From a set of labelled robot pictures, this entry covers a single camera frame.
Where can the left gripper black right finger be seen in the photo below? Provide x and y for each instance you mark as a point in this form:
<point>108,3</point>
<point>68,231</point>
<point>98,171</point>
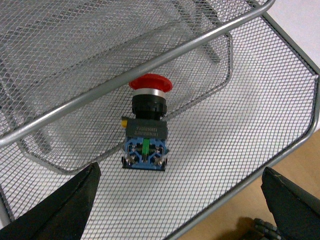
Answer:
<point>296,212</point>

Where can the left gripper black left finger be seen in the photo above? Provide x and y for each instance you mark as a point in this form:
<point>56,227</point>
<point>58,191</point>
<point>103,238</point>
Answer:
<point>63,215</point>

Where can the silver wire mesh rack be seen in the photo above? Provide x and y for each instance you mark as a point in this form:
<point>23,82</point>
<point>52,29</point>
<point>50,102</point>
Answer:
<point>244,95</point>

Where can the red emergency stop button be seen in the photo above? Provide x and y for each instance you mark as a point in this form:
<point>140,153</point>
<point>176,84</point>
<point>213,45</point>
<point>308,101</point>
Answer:
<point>145,144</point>

